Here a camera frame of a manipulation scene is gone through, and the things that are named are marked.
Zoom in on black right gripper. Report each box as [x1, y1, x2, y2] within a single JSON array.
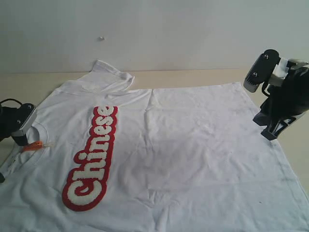
[[253, 63, 309, 140]]

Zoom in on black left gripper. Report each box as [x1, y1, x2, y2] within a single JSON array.
[[0, 106, 22, 183]]

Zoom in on white t-shirt red lettering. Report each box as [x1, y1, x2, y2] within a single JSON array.
[[0, 61, 309, 232]]

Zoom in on orange neck label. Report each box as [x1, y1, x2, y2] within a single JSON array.
[[22, 141, 43, 152]]

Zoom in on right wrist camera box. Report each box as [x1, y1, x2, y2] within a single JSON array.
[[243, 49, 281, 93]]

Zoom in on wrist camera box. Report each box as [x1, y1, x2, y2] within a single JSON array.
[[11, 103, 37, 146], [243, 49, 281, 93]]

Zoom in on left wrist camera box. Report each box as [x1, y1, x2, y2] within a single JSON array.
[[11, 103, 37, 146]]

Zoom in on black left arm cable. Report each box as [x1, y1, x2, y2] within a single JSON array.
[[0, 98, 24, 108]]

